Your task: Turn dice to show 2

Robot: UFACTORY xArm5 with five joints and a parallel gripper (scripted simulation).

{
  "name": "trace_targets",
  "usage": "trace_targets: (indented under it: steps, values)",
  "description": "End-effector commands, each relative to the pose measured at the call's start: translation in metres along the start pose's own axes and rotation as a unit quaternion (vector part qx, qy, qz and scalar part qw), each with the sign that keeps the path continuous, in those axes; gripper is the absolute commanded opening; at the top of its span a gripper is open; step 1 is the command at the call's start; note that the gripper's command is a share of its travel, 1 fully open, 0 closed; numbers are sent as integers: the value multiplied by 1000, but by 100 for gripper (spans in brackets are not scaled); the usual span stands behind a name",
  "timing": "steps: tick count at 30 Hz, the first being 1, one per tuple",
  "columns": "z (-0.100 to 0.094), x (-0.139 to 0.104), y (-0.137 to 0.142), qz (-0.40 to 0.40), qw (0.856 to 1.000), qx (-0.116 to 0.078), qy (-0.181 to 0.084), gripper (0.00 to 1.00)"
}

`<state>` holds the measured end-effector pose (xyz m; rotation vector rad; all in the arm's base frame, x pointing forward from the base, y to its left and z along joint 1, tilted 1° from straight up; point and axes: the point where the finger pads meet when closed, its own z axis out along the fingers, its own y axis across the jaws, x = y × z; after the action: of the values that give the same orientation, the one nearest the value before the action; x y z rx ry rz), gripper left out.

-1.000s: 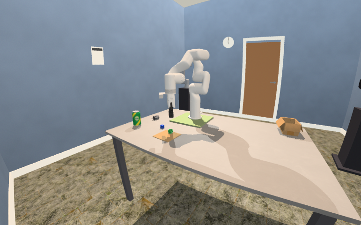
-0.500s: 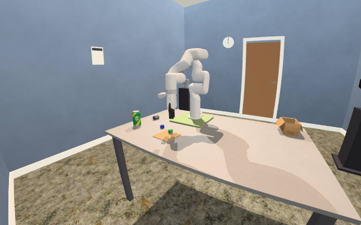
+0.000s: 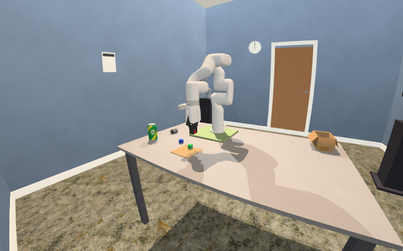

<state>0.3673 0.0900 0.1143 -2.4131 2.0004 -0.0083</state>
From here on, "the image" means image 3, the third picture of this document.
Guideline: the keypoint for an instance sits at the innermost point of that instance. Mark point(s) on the open brown cardboard box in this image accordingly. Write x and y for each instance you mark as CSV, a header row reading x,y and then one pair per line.
x,y
325,141

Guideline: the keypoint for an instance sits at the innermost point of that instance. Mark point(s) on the tan square mat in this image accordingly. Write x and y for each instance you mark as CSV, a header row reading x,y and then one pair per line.
x,y
185,152

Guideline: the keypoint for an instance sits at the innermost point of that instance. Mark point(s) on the green soda can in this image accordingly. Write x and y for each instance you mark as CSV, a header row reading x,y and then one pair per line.
x,y
152,132

